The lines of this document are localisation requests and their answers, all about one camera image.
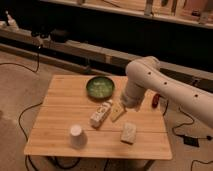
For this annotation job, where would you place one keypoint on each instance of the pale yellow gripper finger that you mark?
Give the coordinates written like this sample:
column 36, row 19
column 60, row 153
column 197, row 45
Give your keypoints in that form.
column 117, row 111

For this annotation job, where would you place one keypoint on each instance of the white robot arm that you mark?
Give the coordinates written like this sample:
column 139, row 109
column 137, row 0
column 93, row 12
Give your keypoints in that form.
column 144, row 73

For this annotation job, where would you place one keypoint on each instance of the white milk carton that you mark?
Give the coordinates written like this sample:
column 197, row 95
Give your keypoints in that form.
column 98, row 117

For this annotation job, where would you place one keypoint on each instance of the beige sponge block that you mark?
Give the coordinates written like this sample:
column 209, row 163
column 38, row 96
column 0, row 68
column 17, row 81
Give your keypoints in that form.
column 128, row 134

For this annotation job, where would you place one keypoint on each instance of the green bowl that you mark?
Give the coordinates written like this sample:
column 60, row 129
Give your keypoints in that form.
column 100, row 87

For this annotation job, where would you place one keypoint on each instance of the wooden table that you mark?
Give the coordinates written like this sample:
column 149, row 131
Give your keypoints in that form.
column 66, row 103

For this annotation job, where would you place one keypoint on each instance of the white paper cup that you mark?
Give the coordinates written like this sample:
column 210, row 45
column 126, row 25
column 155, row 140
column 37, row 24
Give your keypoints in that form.
column 78, row 138

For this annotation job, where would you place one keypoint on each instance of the black power adapter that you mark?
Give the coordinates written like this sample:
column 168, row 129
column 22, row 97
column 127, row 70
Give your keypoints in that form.
column 191, row 141

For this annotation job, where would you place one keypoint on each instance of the white spray bottle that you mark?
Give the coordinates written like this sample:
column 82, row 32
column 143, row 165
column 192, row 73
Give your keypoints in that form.
column 12, row 22

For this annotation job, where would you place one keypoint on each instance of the red clamp handle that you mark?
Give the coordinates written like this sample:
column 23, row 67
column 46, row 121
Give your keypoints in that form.
column 155, row 100

